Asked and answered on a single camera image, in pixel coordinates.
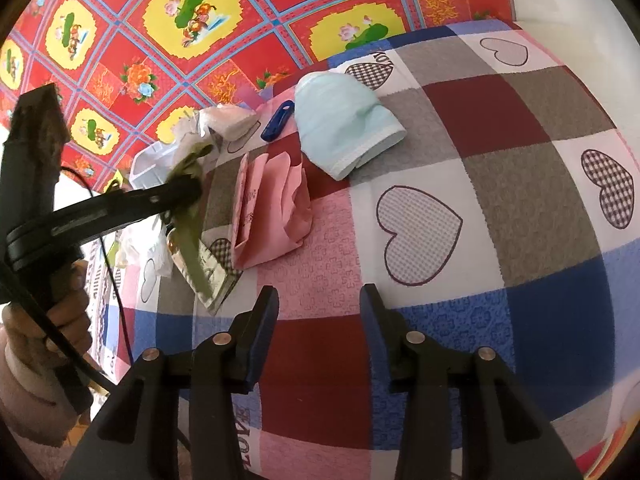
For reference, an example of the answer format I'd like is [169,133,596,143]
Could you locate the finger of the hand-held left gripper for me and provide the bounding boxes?
[116,175,204,228]

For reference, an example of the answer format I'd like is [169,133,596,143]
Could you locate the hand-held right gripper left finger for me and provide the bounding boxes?
[60,285,281,480]

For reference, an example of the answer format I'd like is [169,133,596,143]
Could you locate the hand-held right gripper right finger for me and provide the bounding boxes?
[359,282,585,480]

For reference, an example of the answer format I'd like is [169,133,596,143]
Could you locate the white foam box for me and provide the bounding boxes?
[129,141,181,192]

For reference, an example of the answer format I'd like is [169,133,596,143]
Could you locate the clear plastic bag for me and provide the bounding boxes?
[114,222,173,278]

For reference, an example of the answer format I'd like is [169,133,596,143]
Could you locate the green foil wrapper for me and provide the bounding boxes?
[164,141,244,315]

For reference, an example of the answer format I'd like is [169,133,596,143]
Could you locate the pink paper bag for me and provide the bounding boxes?
[230,151,314,271]

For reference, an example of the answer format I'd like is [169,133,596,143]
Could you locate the blue plastic clip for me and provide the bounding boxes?
[260,100,296,142]

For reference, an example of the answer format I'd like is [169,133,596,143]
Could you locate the pale blue cloth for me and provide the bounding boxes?
[294,71,408,181]

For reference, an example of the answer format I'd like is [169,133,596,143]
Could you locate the person's left hand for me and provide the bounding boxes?
[2,259,92,361]

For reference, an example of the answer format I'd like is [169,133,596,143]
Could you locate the checked heart blanket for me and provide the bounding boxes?
[85,17,640,480]

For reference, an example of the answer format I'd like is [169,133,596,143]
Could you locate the thick black gripper cable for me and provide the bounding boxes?
[0,165,133,401]

